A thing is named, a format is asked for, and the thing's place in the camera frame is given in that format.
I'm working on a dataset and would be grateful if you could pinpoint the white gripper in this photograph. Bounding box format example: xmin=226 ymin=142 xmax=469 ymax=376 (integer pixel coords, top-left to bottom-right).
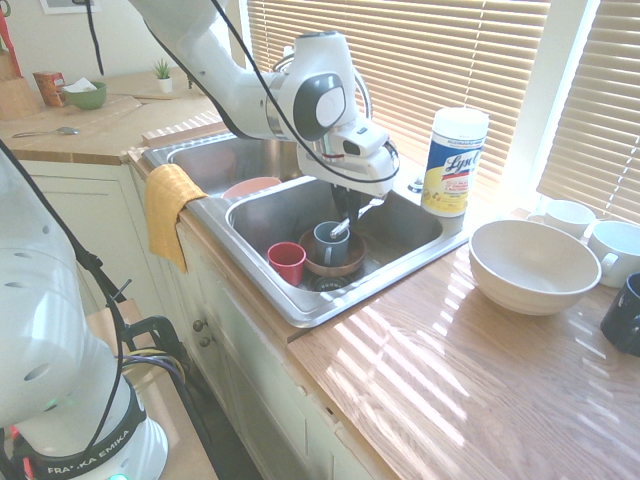
xmin=297 ymin=143 xmax=402 ymax=224

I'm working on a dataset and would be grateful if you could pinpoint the white handled metal fork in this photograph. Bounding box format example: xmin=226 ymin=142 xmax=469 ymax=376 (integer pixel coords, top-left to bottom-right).
xmin=329 ymin=198 xmax=386 ymax=239

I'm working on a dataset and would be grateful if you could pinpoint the stainless steel double sink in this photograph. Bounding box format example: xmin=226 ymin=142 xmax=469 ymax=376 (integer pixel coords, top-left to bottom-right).
xmin=141 ymin=122 xmax=474 ymax=330

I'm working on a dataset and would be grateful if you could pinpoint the black sink drain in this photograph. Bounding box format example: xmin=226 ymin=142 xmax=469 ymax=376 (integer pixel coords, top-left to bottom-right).
xmin=308 ymin=274 xmax=352 ymax=293

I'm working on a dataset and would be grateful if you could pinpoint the orange plate in sink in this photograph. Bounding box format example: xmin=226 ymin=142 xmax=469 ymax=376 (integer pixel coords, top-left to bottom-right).
xmin=221 ymin=176 xmax=282 ymax=200

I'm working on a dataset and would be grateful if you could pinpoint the grey blue mug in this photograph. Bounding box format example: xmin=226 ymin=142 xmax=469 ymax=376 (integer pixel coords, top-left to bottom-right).
xmin=312 ymin=220 xmax=352 ymax=267

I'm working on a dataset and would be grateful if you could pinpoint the brown wooden bowl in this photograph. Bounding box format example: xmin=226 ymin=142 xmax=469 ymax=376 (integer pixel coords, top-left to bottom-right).
xmin=298 ymin=228 xmax=368 ymax=278

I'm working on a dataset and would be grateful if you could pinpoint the red cup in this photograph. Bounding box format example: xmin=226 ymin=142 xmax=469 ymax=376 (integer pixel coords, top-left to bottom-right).
xmin=266 ymin=241 xmax=307 ymax=287

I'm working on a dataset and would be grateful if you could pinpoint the Lysol wipes canister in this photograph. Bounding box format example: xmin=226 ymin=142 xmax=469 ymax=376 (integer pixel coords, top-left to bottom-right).
xmin=420 ymin=106 xmax=490 ymax=219

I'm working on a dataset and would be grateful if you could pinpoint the wide wooden window blind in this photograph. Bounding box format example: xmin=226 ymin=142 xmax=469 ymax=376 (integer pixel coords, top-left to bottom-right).
xmin=247 ymin=0 xmax=551 ymax=190

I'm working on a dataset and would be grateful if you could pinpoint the yellow dish cloth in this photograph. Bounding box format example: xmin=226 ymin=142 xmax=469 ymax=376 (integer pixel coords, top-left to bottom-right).
xmin=143 ymin=163 xmax=209 ymax=275

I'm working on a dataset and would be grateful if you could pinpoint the large cream bowl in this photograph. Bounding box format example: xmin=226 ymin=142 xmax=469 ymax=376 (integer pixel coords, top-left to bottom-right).
xmin=468 ymin=218 xmax=603 ymax=317

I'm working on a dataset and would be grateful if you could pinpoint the white ceramic mug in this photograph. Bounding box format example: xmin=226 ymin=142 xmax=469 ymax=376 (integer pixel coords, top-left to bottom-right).
xmin=587 ymin=220 xmax=640 ymax=289
xmin=527 ymin=199 xmax=597 ymax=240

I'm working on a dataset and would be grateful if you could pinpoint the small plant in white pot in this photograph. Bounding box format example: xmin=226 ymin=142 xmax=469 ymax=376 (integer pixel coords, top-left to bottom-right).
xmin=152 ymin=58 xmax=174 ymax=95

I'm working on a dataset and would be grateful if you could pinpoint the cream kitchen cabinet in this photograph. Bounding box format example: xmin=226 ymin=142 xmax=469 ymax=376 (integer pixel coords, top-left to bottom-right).
xmin=14 ymin=158 xmax=384 ymax=480

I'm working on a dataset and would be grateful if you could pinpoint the black clamp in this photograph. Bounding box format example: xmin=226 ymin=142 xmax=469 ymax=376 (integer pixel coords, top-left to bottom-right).
xmin=105 ymin=279 xmax=189 ymax=362

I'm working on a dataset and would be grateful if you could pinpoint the black stand leg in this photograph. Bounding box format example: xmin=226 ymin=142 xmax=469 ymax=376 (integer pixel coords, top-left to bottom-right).
xmin=73 ymin=243 xmax=129 ymax=304

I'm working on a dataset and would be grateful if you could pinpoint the narrow wooden window blind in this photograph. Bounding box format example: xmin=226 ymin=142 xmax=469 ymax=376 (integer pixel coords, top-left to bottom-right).
xmin=536 ymin=0 xmax=640 ymax=225

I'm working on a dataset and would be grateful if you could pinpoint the green bowl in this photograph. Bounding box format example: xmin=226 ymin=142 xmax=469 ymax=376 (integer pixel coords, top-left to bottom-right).
xmin=63 ymin=81 xmax=108 ymax=111

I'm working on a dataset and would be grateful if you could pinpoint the wooden robot mounting board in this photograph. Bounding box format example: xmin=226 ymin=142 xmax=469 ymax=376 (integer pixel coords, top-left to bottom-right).
xmin=85 ymin=297 xmax=217 ymax=480

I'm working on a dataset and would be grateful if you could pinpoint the metal spoon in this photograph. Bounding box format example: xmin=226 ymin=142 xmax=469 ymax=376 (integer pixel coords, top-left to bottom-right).
xmin=12 ymin=126 xmax=81 ymax=140

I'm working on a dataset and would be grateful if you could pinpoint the dark navy mug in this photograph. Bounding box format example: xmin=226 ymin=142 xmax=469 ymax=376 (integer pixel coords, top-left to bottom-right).
xmin=599 ymin=272 xmax=640 ymax=357

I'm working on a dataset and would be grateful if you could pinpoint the orange box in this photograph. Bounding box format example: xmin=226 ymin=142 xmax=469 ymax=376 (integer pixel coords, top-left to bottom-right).
xmin=32 ymin=71 xmax=68 ymax=108

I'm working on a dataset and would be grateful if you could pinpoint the wooden knife block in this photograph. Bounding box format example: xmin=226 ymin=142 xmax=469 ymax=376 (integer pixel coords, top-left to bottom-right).
xmin=0 ymin=49 xmax=41 ymax=121

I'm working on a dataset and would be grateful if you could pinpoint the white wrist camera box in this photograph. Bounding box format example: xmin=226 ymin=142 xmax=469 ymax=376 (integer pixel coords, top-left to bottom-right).
xmin=330 ymin=124 xmax=392 ymax=159

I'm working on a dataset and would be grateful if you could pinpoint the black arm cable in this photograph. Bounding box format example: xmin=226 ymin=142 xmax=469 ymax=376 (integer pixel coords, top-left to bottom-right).
xmin=209 ymin=0 xmax=402 ymax=187

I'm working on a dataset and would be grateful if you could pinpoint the yellow and purple wire bundle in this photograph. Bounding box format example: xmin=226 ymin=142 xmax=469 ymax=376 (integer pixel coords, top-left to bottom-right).
xmin=119 ymin=347 xmax=189 ymax=387

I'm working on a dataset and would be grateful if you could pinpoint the framed wall picture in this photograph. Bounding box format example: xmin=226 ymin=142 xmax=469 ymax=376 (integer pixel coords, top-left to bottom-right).
xmin=38 ymin=0 xmax=102 ymax=16

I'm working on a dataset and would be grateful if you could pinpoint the red utensil handle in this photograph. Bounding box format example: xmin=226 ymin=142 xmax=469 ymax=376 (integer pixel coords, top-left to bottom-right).
xmin=0 ymin=7 xmax=24 ymax=79

